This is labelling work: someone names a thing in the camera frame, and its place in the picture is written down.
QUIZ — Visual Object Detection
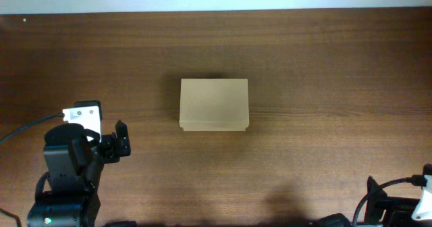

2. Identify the cardboard box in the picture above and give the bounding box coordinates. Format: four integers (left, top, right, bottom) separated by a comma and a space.
179, 78, 250, 132

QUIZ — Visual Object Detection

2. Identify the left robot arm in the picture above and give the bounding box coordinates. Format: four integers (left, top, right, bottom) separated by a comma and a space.
26, 121, 131, 226

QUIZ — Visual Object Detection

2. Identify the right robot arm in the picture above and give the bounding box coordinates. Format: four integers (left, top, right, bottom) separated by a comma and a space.
309, 174, 431, 227

